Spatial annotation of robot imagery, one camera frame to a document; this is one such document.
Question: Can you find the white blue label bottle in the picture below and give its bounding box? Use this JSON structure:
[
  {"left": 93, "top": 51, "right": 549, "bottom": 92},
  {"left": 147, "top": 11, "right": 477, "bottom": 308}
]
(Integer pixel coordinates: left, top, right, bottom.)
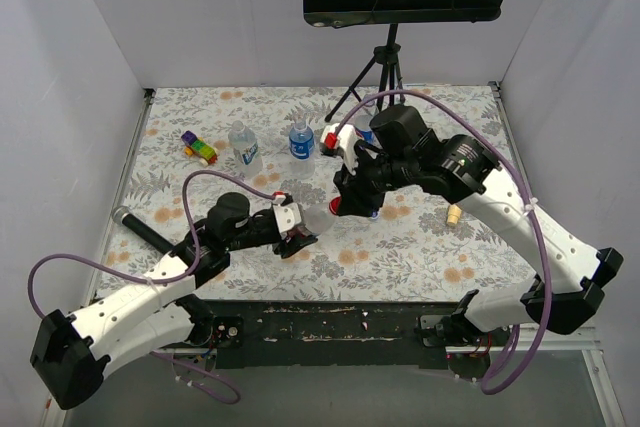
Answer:
[{"left": 228, "top": 121, "right": 263, "bottom": 179}]

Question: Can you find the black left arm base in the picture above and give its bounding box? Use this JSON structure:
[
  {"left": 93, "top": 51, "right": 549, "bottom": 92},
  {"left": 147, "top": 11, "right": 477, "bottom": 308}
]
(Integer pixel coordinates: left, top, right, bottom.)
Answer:
[{"left": 206, "top": 316, "right": 244, "bottom": 349}]

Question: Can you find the red label clear bottle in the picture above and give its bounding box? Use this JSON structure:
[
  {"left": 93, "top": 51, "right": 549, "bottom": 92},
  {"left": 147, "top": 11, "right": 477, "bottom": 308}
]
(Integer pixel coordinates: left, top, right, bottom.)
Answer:
[{"left": 300, "top": 203, "right": 336, "bottom": 237}]

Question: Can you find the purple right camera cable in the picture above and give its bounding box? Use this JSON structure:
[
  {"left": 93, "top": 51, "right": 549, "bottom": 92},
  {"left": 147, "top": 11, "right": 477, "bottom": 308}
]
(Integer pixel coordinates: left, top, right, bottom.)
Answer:
[{"left": 335, "top": 89, "right": 554, "bottom": 395}]

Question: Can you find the cream toy microphone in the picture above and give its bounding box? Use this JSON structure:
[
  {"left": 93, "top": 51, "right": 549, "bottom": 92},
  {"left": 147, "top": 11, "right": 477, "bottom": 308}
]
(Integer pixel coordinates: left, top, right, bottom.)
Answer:
[{"left": 446, "top": 205, "right": 462, "bottom": 226}]

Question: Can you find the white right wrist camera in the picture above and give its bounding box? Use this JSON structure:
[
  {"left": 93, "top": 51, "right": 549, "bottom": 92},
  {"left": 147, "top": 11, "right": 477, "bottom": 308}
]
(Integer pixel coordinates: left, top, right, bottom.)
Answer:
[{"left": 319, "top": 123, "right": 366, "bottom": 175}]

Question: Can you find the colourful toy block car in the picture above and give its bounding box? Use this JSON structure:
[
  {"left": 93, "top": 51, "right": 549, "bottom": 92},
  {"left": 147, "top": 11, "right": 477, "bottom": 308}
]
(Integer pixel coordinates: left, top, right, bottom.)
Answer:
[{"left": 181, "top": 130, "right": 218, "bottom": 166}]

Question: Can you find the red bottle cap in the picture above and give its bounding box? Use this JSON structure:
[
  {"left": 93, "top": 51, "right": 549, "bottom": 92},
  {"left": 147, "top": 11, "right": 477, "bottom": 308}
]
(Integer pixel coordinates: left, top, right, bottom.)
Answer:
[{"left": 329, "top": 197, "right": 341, "bottom": 215}]

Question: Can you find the Pepsi label clear bottle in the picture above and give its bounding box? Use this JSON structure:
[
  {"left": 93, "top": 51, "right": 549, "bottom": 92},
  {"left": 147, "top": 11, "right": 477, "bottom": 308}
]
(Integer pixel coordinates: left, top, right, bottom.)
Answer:
[{"left": 353, "top": 114, "right": 375, "bottom": 145}]

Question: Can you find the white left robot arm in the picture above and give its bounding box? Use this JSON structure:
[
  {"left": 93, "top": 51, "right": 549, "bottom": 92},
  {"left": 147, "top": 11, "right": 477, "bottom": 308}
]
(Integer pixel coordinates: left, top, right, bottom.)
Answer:
[{"left": 30, "top": 192, "right": 317, "bottom": 410}]

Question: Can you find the floral tablecloth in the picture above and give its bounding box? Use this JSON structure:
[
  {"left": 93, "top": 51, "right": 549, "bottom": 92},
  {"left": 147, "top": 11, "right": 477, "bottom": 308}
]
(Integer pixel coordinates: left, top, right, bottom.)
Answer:
[{"left": 123, "top": 87, "right": 532, "bottom": 301}]

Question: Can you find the blue label water bottle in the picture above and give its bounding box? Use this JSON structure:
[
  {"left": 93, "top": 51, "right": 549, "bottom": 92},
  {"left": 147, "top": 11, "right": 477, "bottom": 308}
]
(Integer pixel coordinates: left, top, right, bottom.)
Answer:
[{"left": 289, "top": 118, "right": 315, "bottom": 180}]

